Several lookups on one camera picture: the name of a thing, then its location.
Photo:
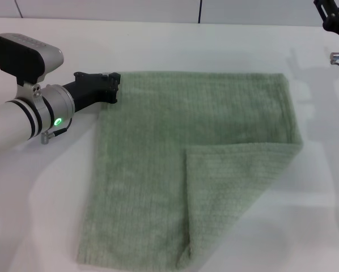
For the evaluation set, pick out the green terry towel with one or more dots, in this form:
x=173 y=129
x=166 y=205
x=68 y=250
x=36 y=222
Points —
x=158 y=158

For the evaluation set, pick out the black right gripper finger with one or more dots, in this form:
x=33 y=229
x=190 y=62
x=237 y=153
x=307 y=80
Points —
x=325 y=8

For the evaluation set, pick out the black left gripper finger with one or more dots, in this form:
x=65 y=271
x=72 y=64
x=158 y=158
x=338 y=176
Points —
x=115 y=78
x=113 y=95

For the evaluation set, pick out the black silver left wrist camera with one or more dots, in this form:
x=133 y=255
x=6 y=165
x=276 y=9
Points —
x=19 y=56

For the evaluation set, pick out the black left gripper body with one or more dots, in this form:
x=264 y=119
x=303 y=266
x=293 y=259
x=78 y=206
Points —
x=85 y=90

